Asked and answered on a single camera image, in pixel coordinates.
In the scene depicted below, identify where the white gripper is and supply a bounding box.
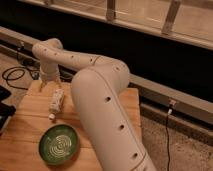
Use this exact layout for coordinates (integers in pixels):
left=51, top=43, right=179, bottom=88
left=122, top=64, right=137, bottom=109
left=38, top=69, right=62, bottom=92

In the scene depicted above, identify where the white plastic bottle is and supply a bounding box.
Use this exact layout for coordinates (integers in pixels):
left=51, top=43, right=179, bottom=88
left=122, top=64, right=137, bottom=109
left=48, top=89, right=64, bottom=120

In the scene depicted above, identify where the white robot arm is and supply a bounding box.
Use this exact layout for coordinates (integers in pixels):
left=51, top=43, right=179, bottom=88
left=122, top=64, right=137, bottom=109
left=32, top=38, right=157, bottom=171

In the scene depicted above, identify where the green ceramic bowl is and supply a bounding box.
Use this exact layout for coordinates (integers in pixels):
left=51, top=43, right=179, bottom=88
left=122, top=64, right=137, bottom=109
left=38, top=124, right=79, bottom=165

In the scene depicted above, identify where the black device at left edge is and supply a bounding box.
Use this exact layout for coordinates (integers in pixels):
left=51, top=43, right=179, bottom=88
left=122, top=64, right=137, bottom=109
left=0, top=85, right=16, bottom=135

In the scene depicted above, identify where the black coiled cable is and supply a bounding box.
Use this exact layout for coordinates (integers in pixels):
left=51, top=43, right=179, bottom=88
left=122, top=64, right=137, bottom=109
left=1, top=65, right=40, bottom=91

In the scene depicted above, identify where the black cable with plug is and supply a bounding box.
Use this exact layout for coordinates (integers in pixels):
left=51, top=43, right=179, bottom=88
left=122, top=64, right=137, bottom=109
left=165, top=98, right=178, bottom=171

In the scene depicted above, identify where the metal window frame rail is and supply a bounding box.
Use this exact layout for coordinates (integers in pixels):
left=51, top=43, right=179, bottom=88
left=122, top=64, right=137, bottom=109
left=20, top=0, right=213, bottom=50

